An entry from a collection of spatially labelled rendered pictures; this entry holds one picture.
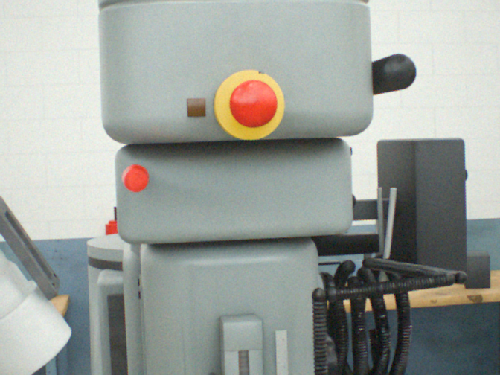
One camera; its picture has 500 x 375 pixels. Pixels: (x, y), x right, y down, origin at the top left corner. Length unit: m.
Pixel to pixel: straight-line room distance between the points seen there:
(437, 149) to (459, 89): 4.32
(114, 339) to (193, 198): 0.56
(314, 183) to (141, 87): 0.21
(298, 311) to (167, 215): 0.18
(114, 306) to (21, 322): 0.75
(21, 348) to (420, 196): 0.75
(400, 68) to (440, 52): 4.71
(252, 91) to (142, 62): 0.11
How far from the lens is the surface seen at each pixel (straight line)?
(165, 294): 0.92
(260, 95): 0.73
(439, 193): 1.27
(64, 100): 5.21
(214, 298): 0.92
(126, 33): 0.79
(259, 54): 0.78
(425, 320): 5.59
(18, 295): 0.64
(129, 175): 0.73
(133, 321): 1.11
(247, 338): 0.89
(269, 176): 0.88
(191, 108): 0.77
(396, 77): 0.84
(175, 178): 0.87
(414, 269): 0.98
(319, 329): 0.84
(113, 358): 1.40
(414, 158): 1.26
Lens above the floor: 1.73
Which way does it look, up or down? 3 degrees down
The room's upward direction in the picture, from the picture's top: 2 degrees counter-clockwise
